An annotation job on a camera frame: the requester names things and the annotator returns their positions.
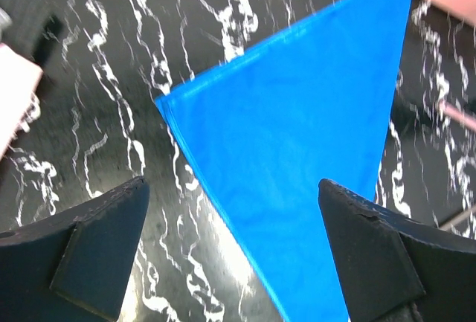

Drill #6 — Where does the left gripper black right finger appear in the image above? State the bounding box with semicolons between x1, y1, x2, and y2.
318;179;475;321

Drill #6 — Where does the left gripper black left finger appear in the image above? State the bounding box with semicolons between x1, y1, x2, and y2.
1;177;149;321

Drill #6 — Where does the blue satin napkin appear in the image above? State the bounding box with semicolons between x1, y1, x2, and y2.
156;0;411;321

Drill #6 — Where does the pink folded shirt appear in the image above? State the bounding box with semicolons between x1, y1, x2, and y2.
0;43;43;158

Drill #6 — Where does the black folded garment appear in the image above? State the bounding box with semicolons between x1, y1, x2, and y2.
1;0;64;67

